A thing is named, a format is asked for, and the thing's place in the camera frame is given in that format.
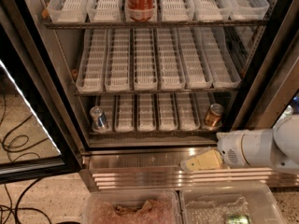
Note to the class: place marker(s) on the copper orange can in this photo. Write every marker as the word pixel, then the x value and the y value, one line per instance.
pixel 213 116

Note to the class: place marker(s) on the right closed fridge door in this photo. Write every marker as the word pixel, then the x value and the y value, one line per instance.
pixel 277 81

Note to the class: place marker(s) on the red cola can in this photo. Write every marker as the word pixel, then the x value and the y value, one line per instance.
pixel 140 10

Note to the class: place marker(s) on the clear plastic bin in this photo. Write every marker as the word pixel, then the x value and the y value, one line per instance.
pixel 132 206
pixel 211 203

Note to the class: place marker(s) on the blue silver redbull can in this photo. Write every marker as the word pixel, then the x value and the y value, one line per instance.
pixel 99 118

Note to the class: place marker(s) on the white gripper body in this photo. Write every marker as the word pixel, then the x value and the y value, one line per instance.
pixel 229 148

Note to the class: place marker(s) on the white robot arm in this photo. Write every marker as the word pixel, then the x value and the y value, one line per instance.
pixel 276 148

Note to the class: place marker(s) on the bottom wire fridge shelf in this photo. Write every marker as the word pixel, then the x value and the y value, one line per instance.
pixel 178 133

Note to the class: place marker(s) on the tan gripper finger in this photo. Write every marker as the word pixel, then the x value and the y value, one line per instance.
pixel 208 159

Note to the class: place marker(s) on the top wire fridge shelf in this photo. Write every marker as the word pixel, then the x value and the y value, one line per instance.
pixel 150 24

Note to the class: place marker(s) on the steel fridge bottom grille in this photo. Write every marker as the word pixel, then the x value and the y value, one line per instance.
pixel 159 168

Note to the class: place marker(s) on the middle wire fridge shelf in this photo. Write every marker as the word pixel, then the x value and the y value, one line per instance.
pixel 98 93

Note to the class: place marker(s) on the open glass fridge door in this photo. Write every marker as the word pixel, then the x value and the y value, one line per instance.
pixel 40 133

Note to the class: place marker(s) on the green can in bin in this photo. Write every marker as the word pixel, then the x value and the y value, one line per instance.
pixel 237 219

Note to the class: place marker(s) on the left clear plastic bin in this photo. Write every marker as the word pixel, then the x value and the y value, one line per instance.
pixel 132 206

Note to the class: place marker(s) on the wire fridge shelf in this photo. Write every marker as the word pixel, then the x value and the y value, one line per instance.
pixel 178 133
pixel 150 24
pixel 98 93

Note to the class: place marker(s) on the right clear plastic bin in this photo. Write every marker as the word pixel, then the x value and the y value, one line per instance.
pixel 211 203

